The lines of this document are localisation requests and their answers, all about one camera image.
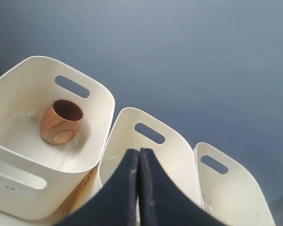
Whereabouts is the right cream plastic bin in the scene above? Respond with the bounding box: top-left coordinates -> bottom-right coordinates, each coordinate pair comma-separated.
193,142 -> 275,226

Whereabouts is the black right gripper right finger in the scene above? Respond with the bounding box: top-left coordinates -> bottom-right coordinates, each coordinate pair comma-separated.
138,148 -> 225,226

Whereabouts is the middle cream plastic bin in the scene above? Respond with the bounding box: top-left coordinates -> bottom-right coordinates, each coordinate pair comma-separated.
98,107 -> 202,226

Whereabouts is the cream plastic bin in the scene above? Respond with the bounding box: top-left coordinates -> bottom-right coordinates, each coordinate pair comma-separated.
0,56 -> 115,220
193,142 -> 275,226
98,107 -> 202,226

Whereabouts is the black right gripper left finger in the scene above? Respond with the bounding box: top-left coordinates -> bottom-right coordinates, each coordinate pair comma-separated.
56,149 -> 139,226

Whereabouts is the left cream plastic bin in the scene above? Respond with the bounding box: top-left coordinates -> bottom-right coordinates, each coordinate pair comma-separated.
0,56 -> 115,220

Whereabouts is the brown wooden cup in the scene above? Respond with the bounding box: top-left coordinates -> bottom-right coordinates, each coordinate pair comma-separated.
39,99 -> 83,145

